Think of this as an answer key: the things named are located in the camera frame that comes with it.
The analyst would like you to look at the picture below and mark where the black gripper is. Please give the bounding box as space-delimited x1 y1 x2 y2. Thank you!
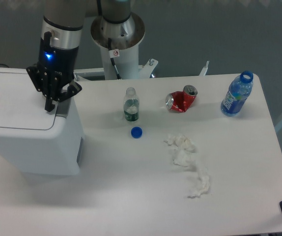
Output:
26 31 82 112

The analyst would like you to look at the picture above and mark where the white trash can lid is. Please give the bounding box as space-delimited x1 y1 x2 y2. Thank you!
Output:
0 68 56 130

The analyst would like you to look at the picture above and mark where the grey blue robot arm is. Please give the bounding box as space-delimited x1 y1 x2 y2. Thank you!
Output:
26 0 135 112

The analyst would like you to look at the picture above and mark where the white trash can body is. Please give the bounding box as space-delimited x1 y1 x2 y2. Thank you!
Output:
0 67 85 176

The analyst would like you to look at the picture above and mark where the blue bottle cap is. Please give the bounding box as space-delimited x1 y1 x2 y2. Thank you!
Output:
131 126 143 139

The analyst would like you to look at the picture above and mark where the crushed red soda can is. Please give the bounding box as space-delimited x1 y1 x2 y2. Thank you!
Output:
166 85 198 113

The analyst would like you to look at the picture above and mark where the clear green-label water bottle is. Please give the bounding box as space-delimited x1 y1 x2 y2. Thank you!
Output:
123 87 140 122

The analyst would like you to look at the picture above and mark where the crumpled white tissue upper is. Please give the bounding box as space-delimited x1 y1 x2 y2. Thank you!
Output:
164 134 196 152

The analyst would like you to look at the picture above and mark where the crumpled white tissue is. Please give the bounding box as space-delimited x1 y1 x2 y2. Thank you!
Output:
164 134 196 152
172 150 197 167
187 168 210 199

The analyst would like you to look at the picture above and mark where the crumpled white tissue middle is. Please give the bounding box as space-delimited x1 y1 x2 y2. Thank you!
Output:
172 150 197 167

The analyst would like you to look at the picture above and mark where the crumpled white tissue lower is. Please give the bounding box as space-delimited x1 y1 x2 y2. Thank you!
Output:
187 168 210 199

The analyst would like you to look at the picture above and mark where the blue plastic drink bottle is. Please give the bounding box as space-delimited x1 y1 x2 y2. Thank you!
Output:
221 71 254 117

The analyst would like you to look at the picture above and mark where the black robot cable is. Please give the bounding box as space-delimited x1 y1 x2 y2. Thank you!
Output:
107 37 122 80

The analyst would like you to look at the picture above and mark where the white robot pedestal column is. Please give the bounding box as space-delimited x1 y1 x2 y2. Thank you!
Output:
91 13 145 79

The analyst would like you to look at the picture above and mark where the white pedestal base frame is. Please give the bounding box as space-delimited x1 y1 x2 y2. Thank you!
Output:
72 58 210 81

